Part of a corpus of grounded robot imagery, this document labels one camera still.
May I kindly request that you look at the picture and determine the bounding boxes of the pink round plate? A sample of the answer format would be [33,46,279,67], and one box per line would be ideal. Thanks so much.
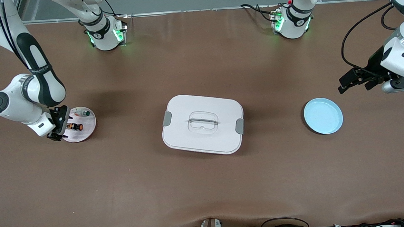
[59,106,98,144]

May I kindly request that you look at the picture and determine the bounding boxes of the light blue round plate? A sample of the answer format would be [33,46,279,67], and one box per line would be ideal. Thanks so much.
[303,96,344,136]

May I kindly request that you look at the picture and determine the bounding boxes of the pink box with white lid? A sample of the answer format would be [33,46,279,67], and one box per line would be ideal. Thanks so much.
[160,92,246,158]

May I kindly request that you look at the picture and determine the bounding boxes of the brown table mat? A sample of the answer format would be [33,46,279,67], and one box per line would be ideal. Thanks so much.
[0,0,404,227]

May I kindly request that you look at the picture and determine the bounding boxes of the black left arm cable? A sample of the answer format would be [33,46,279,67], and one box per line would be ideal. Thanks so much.
[338,1,399,75]

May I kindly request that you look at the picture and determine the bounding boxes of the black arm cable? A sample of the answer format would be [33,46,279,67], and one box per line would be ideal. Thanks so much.
[0,0,27,69]
[338,1,399,75]

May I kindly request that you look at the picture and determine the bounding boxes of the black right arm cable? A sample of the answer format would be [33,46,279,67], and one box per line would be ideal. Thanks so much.
[0,0,27,69]

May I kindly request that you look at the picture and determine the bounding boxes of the black right base cable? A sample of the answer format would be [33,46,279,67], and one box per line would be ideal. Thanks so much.
[94,0,118,18]

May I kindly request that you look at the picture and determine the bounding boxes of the black base cable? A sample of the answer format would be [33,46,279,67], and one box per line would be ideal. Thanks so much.
[240,2,276,22]
[94,0,118,18]

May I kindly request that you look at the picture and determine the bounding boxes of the black left base cable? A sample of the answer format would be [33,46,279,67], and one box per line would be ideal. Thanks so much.
[240,2,276,22]

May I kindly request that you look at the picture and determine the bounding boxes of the black cable bundle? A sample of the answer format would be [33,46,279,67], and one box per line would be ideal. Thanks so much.
[332,218,404,227]

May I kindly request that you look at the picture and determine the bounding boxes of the black cable loop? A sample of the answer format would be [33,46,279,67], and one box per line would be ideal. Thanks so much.
[259,216,312,227]

